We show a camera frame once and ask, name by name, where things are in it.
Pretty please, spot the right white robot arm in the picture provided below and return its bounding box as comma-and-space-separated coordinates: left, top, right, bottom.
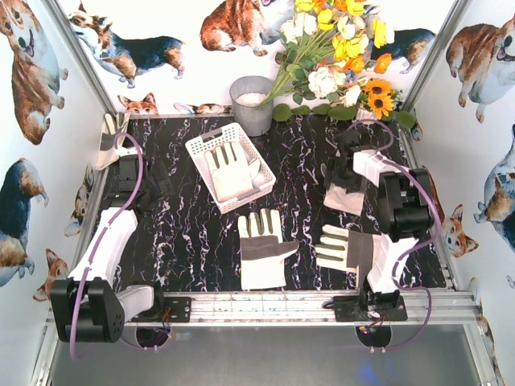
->
315, 131, 434, 318

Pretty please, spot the white work glove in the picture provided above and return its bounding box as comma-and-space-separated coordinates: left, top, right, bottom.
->
204, 142, 261, 202

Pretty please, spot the grey metal bucket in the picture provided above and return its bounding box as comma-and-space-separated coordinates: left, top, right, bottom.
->
229, 76, 274, 137

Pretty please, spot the front aluminium rail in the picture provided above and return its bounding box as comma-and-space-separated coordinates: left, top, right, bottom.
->
44, 289, 484, 327

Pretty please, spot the left back corner glove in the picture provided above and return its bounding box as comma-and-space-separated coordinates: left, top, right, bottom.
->
95, 112, 130, 170

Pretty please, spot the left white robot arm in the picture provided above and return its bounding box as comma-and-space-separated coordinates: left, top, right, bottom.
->
50, 147, 165, 349

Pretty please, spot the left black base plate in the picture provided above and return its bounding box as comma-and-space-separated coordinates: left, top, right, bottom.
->
130, 296, 192, 324

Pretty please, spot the purple cable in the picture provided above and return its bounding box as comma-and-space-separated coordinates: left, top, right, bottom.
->
68, 132, 144, 361
345, 118, 446, 355

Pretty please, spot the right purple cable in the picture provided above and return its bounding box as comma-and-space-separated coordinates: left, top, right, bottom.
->
345, 118, 446, 355

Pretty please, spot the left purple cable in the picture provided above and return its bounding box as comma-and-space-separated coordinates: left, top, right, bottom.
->
68, 132, 144, 361

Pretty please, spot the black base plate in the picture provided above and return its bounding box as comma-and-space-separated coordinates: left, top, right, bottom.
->
322, 295, 408, 322
130, 296, 192, 324

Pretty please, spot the white perforated storage basket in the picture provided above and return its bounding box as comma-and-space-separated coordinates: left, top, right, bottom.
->
185, 122, 276, 214

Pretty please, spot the small sunflower pot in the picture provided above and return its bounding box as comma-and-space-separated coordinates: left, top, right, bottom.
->
358, 78, 402, 121

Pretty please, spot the artificial flower bouquet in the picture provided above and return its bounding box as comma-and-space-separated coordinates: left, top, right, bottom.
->
263, 1, 395, 105

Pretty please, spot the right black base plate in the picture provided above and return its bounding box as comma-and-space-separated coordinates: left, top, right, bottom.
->
322, 295, 408, 322

